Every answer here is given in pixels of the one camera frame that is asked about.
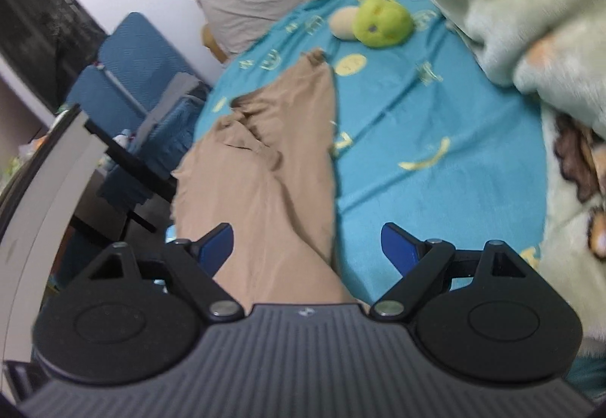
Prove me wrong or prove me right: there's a white table with black legs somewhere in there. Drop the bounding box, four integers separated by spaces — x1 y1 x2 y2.
0 104 177 364

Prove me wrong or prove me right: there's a tan printed garment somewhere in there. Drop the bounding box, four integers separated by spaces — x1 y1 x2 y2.
170 49 371 306

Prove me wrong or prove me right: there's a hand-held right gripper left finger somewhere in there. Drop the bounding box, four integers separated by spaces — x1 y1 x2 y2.
85 223 245 321

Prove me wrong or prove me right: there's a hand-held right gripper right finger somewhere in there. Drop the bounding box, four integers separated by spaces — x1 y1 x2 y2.
369 222 530 321

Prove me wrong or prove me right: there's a grey seat cushion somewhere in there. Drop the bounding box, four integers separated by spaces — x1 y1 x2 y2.
136 72 200 140

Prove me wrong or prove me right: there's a teal patterned bed sheet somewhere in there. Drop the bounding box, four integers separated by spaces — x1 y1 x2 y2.
166 0 551 305

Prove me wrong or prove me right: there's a blue covered chair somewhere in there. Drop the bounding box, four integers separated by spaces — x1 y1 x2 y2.
65 66 144 139
98 13 212 210

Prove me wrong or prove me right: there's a green and beige plush toy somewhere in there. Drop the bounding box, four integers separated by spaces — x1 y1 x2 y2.
329 0 415 49

